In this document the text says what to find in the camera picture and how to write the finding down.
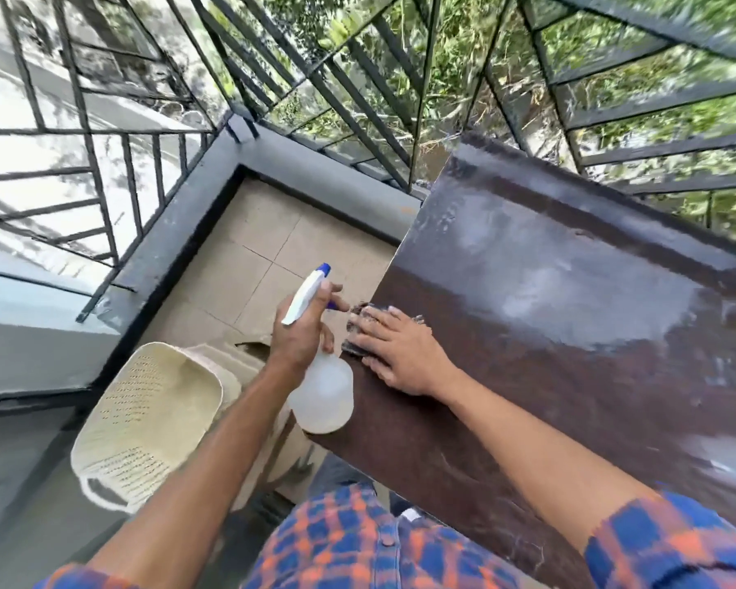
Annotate person's left hand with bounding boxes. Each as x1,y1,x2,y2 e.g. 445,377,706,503
269,279,351,387

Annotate person's right hand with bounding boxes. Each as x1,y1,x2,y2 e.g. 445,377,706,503
346,305,461,400

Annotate dark cleaning cloth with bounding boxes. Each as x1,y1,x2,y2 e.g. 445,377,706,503
341,302,428,360

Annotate white spray bottle blue nozzle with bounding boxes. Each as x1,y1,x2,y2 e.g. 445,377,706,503
281,263,355,435

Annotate person's right forearm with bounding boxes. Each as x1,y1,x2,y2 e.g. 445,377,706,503
444,368,664,554

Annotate person's left forearm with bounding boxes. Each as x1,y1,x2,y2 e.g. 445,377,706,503
89,360,311,589

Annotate beige cardboard box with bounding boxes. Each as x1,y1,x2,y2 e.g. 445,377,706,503
183,339,321,513

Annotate blue jeans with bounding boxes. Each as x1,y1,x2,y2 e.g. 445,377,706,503
310,454,419,523

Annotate cream plastic basket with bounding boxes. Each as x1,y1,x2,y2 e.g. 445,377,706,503
70,341,244,515

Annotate green foliage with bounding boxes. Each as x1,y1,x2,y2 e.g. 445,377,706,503
245,0,736,231

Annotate black metal railing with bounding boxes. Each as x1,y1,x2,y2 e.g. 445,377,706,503
0,0,736,326

